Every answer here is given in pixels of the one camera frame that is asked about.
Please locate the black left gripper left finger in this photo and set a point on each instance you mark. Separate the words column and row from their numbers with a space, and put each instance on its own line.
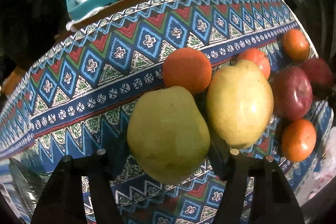
column 62, row 200

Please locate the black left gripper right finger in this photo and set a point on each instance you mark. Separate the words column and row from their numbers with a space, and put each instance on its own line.
column 273, row 200

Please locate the yellow pear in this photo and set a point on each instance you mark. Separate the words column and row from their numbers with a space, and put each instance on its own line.
column 239, row 104

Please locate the green pear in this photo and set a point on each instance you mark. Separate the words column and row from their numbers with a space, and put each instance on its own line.
column 167, row 135

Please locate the large rough orange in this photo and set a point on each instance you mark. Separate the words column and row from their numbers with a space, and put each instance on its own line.
column 188, row 68

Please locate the small tangerine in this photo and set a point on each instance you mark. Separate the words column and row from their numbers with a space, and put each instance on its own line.
column 259, row 58

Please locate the dark red apple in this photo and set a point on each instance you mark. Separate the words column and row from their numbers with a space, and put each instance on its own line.
column 320, row 76

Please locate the blue patterned tablecloth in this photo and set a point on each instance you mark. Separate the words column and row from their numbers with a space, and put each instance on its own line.
column 79, row 97

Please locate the brown cardboard box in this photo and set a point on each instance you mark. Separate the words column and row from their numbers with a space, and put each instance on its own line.
column 101, row 12

